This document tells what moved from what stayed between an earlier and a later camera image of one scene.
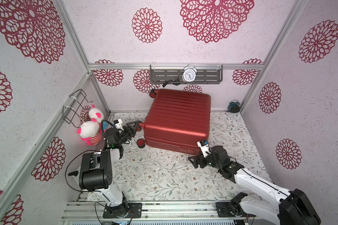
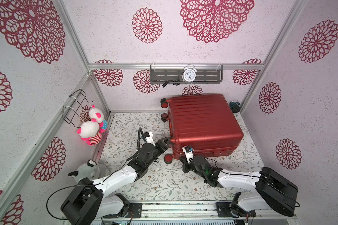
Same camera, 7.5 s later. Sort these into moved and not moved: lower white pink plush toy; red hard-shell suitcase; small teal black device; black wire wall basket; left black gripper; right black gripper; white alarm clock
Moved: left black gripper; right black gripper; red hard-shell suitcase
Not moved: white alarm clock; black wire wall basket; lower white pink plush toy; small teal black device
